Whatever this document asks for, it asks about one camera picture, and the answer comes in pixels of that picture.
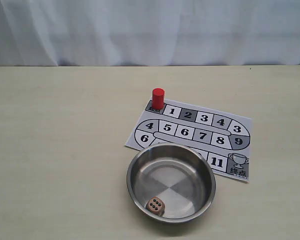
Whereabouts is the stainless steel bowl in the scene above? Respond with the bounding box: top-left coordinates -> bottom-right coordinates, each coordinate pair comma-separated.
126,143 -> 216,224

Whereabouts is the wooden die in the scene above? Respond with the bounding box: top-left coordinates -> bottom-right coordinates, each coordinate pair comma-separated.
145,196 -> 165,216

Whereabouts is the red cylinder game piece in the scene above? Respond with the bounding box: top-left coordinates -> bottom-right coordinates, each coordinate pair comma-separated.
151,88 -> 165,110

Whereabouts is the white curtain backdrop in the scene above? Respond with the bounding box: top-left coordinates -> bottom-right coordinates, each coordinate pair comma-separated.
0,0 -> 300,66

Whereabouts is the paper game board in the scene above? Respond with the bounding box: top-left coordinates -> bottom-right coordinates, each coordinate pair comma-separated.
125,99 -> 252,182

